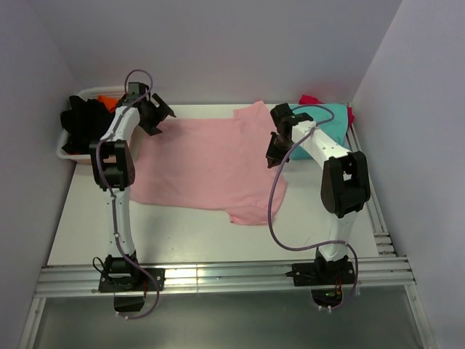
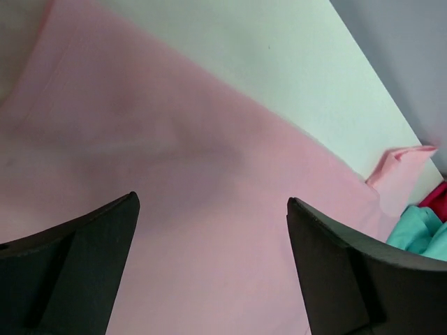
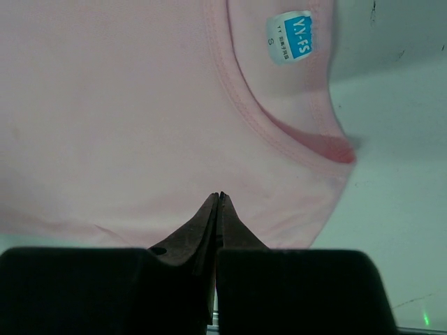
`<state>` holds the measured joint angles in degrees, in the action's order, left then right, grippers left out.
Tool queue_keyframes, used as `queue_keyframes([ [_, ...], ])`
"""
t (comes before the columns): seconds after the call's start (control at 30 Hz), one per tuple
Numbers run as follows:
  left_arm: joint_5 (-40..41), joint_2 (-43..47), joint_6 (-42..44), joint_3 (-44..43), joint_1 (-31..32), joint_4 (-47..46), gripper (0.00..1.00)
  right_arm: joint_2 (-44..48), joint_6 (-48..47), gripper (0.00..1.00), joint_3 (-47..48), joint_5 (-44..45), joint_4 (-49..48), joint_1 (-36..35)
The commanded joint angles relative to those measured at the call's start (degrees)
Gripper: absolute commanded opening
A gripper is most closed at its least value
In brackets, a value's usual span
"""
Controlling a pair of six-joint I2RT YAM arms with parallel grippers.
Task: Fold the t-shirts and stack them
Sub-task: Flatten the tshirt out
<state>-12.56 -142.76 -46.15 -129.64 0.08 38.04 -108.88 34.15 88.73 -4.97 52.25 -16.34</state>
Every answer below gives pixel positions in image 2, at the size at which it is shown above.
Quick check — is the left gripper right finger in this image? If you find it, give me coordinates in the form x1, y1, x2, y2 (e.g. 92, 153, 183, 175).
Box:
286, 198, 446, 335

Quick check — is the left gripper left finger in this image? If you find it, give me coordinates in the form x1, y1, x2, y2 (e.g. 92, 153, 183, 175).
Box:
1, 192, 140, 335

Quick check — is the pink t shirt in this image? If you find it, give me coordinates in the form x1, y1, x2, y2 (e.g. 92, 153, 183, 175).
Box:
1, 1, 441, 334

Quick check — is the teal folded t shirt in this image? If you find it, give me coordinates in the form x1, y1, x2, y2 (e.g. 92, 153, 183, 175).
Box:
386, 205, 446, 261

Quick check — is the magenta folded t shirt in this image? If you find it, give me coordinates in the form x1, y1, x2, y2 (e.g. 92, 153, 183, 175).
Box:
418, 181, 447, 222

